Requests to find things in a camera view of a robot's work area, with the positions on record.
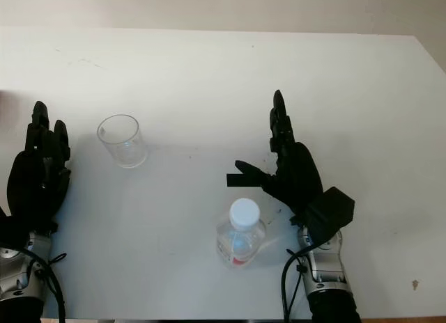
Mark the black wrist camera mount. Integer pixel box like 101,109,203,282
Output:
0,206,22,249
305,186,356,246

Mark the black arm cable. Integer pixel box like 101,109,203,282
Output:
20,246,68,323
280,248,312,323

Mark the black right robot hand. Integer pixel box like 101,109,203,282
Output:
226,89,325,227

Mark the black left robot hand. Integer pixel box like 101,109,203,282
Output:
6,100,72,235

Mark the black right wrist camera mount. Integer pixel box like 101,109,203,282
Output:
305,186,356,246

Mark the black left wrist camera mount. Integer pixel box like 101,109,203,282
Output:
0,206,22,249

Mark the clear plastic cup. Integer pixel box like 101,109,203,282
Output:
96,114,148,169

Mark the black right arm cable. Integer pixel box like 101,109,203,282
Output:
280,248,312,323

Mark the clear water bottle white cap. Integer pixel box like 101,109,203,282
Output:
215,197,268,270

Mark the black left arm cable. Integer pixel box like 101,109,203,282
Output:
20,246,68,323

